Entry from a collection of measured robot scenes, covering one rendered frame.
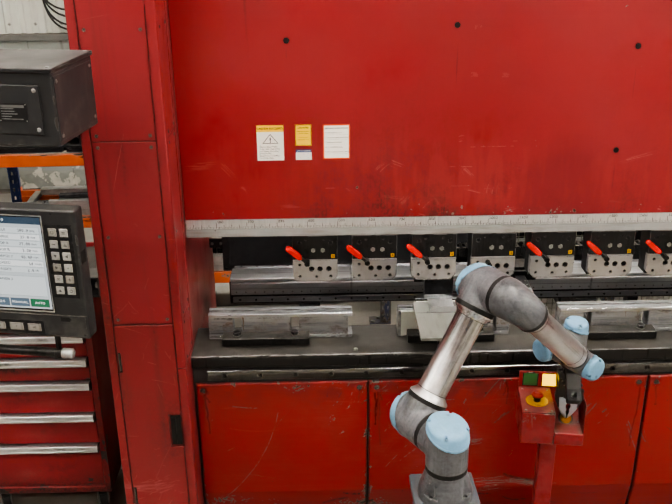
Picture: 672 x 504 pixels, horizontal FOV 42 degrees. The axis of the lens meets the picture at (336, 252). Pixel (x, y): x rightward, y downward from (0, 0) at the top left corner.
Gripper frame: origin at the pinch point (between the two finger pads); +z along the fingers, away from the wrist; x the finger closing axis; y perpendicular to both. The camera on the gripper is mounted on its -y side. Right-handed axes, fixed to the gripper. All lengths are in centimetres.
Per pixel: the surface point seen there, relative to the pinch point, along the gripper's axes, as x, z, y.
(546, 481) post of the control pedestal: 4.5, 25.5, -3.2
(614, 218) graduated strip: -15, -55, 36
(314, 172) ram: 84, -74, 25
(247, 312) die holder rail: 108, -22, 20
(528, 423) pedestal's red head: 12.9, -1.1, -6.3
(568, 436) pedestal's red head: -0.1, 3.1, -6.7
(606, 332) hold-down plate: -15.7, -14.9, 28.2
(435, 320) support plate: 43, -26, 14
